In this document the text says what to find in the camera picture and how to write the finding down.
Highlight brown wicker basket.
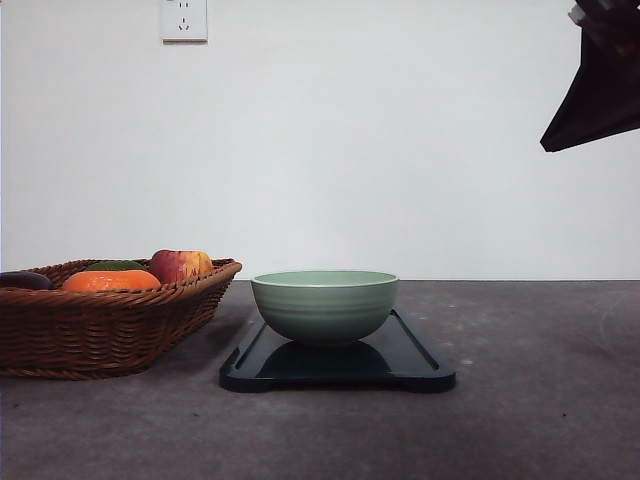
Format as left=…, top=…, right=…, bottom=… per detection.
left=0, top=258, right=243, bottom=379

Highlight orange tangerine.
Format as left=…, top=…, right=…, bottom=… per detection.
left=62, top=270, right=161, bottom=291

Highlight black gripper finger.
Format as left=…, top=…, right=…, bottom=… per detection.
left=540, top=0, right=640, bottom=152

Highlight dark purple fruit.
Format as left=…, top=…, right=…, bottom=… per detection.
left=0, top=271, right=57, bottom=290

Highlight green round fruit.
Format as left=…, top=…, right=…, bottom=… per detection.
left=86, top=260, right=145, bottom=271

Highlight dark blue tray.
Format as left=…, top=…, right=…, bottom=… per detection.
left=219, top=306, right=457, bottom=392

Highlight green ceramic bowl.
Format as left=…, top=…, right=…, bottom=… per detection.
left=251, top=270, right=399, bottom=343

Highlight red yellow apple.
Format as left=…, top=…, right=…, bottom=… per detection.
left=151, top=250, right=213, bottom=285

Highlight white wall socket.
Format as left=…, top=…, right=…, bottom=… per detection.
left=160, top=0, right=208, bottom=47

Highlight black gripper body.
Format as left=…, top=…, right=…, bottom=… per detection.
left=568, top=0, right=640, bottom=72

